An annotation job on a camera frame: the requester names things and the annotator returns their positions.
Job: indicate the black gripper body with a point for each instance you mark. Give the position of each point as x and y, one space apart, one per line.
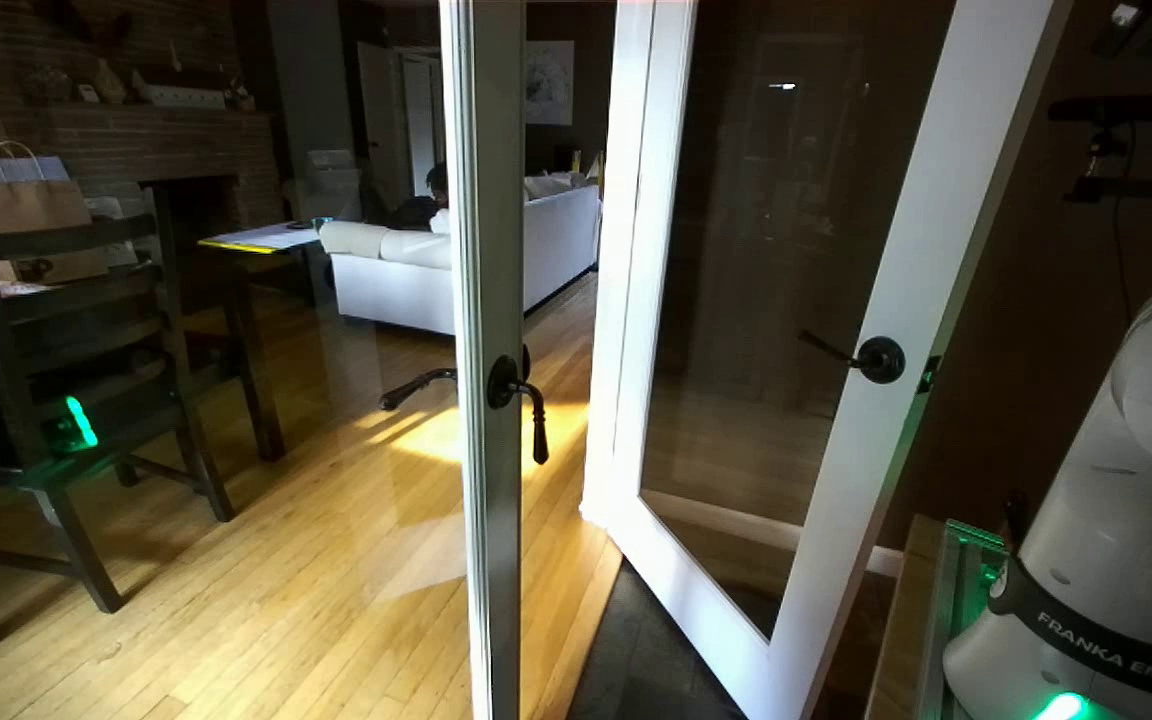
1140 27

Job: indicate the white glass door swinging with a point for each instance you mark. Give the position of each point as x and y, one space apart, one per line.
862 441

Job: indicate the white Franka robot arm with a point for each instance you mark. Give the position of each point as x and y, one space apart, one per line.
1138 464

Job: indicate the white glass door fixed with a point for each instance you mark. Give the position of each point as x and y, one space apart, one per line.
489 201

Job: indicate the white panel door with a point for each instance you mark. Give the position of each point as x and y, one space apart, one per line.
402 121

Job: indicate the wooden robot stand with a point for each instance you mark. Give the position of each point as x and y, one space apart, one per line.
907 641

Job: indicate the dark rounded object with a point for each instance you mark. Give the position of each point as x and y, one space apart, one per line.
417 206

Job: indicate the white sofa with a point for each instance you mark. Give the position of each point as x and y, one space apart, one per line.
388 284

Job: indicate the dark floor mat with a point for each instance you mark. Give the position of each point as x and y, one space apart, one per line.
640 664

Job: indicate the yellow and blue papers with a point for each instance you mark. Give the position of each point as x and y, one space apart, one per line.
261 237

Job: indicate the white tray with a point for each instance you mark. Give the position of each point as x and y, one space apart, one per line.
187 98

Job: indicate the dark wooden table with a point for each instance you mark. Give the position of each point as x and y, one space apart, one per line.
252 386

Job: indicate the brick fireplace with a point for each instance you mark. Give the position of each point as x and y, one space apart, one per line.
163 141

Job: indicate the dark wooden chair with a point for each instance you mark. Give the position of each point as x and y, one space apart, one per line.
82 245

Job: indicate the brown paper bag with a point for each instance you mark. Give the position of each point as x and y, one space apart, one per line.
29 206

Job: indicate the white paper bag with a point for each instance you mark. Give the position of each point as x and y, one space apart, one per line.
19 171

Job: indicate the framed wall picture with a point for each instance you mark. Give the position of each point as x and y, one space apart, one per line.
550 83

